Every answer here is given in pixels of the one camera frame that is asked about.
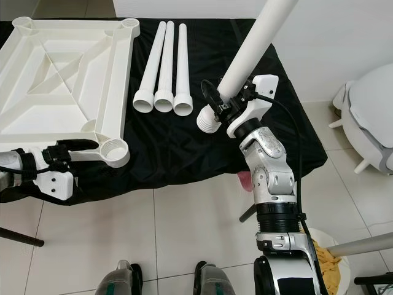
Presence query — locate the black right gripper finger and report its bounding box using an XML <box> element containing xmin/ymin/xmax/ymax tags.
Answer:
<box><xmin>202</xmin><ymin>80</ymin><xmax>222</xmax><ymax>113</ymax></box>

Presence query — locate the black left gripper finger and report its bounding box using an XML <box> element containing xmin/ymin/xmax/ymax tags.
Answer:
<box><xmin>61</xmin><ymin>139</ymin><xmax>100</xmax><ymax>152</ymax></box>

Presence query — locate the black tablecloth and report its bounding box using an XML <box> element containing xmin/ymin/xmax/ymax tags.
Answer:
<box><xmin>0</xmin><ymin>18</ymin><xmax>327</xmax><ymax>203</ymax></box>

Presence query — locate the pink cloth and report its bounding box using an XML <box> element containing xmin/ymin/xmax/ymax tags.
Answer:
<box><xmin>239</xmin><ymin>172</ymin><xmax>255</xmax><ymax>191</ymax></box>

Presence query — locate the grey robot left foot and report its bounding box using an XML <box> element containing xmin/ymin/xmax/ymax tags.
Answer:
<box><xmin>100</xmin><ymin>261</ymin><xmax>142</xmax><ymax>295</ymax></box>

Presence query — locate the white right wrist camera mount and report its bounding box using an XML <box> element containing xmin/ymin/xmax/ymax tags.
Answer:
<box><xmin>227</xmin><ymin>75</ymin><xmax>275</xmax><ymax>139</ymax></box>

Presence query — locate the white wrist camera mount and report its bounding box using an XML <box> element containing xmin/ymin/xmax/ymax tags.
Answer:
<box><xmin>227</xmin><ymin>75</ymin><xmax>275</xmax><ymax>139</ymax></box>
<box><xmin>35</xmin><ymin>151</ymin><xmax>76</xmax><ymax>200</ymax></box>

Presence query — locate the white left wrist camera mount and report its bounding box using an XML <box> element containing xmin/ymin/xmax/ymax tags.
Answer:
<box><xmin>35</xmin><ymin>151</ymin><xmax>76</xmax><ymax>200</ymax></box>

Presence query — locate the black metal frame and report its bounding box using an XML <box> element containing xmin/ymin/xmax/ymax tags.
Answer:
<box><xmin>353</xmin><ymin>272</ymin><xmax>393</xmax><ymax>295</ymax></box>

